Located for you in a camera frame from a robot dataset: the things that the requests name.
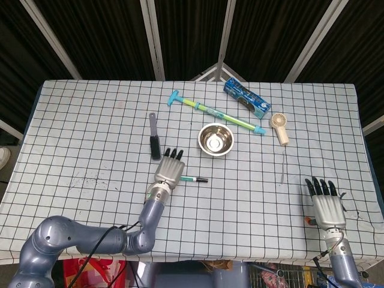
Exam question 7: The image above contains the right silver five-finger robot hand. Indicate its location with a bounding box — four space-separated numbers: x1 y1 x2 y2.
304 176 346 231

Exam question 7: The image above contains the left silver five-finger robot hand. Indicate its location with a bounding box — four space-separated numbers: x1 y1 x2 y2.
154 146 185 190

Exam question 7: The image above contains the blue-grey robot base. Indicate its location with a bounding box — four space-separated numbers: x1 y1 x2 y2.
143 260 250 288

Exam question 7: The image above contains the stainless steel bowl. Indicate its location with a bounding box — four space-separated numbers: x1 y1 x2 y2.
197 122 235 157

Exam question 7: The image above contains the green blue water pump toy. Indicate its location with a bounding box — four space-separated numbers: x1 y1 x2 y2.
167 90 267 136

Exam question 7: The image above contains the white black checkered tablecloth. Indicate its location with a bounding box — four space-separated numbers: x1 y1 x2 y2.
0 79 384 269

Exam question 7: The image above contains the beige handheld fan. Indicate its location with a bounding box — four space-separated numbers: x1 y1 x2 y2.
268 112 290 146

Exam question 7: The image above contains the brown paper bag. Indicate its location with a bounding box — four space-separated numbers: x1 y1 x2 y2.
201 259 234 271

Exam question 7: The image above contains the blue cardboard box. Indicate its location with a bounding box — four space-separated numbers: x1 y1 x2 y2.
223 77 272 119

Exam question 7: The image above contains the red plastic bag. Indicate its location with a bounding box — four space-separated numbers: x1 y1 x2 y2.
62 257 127 288

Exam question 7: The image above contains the white shoe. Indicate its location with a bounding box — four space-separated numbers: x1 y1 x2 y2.
0 146 11 170

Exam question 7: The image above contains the black brush grey handle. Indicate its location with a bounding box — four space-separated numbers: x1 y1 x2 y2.
149 112 163 162

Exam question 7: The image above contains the grey black right arm cable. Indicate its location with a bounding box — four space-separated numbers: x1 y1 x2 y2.
313 230 346 283

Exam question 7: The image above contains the thin grey fan strap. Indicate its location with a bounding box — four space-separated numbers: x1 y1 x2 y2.
279 146 286 184

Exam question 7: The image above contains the wire mesh basket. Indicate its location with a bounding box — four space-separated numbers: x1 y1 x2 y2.
248 262 334 288

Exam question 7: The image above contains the white metal frame beam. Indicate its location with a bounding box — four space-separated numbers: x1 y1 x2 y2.
283 0 350 82
362 112 384 136
19 0 82 80
0 119 24 142
215 0 238 81
140 0 166 81

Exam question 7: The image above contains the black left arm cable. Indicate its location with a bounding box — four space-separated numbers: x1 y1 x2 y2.
76 221 142 288

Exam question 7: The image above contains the white triangular frame joint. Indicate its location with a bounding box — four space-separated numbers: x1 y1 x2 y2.
190 62 247 82

